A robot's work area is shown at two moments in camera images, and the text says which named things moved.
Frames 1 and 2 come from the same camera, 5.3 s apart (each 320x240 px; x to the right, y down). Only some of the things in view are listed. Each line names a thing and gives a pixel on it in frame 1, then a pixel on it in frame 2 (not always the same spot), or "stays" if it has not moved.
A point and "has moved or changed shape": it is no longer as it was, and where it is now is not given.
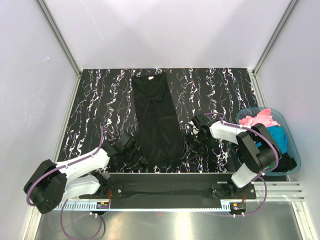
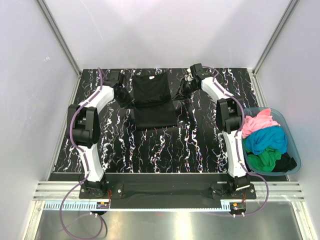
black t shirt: (159, 130) has moved or changed shape
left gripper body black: (133, 155) -> (122, 96)
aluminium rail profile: (278, 190) stays
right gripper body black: (194, 139) -> (184, 88)
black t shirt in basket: (285, 163) stays
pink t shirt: (264, 117) stays
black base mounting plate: (174, 190) stays
